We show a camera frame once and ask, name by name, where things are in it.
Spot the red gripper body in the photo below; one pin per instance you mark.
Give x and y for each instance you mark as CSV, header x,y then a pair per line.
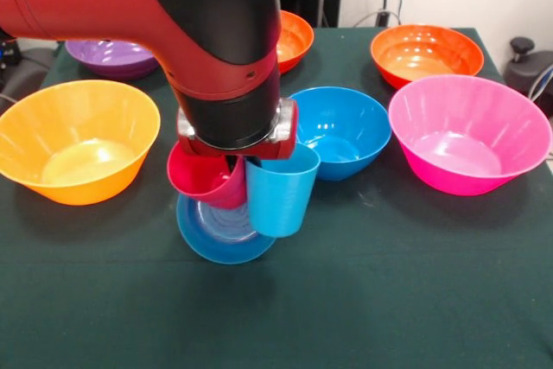
x,y
276,150

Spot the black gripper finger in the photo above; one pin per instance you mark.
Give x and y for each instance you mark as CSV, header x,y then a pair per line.
x,y
230,166

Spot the red plastic cup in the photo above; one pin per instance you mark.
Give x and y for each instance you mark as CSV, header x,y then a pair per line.
x,y
194,174

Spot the blue plastic cup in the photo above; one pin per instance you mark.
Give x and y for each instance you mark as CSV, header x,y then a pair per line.
x,y
276,200

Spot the opaque blue plastic bowl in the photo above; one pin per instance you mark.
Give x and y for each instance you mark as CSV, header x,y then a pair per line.
x,y
341,127

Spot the small translucent blue bowl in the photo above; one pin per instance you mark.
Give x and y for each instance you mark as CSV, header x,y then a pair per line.
x,y
216,248

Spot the orange plastic bowl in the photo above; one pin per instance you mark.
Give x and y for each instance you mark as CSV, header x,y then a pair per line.
x,y
432,53
296,40

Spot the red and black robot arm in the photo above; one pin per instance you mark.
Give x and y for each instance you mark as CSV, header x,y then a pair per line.
x,y
151,6

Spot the purple plastic bowl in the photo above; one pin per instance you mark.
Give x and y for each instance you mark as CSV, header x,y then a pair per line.
x,y
112,62

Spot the large yellow-orange plastic bowl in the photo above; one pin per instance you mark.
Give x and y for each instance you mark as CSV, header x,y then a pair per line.
x,y
78,127

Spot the black power adapter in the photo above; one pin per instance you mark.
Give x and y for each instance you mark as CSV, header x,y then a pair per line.
x,y
382,18

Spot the large pink plastic bowl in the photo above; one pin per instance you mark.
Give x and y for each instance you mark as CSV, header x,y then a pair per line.
x,y
466,127

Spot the dark green tablecloth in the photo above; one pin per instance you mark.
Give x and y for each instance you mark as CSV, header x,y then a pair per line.
x,y
432,300

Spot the black equipment box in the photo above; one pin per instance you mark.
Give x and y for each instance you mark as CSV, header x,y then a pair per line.
x,y
8,53

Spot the black round equipment with knob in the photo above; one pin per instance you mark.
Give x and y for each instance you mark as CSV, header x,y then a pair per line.
x,y
525,71

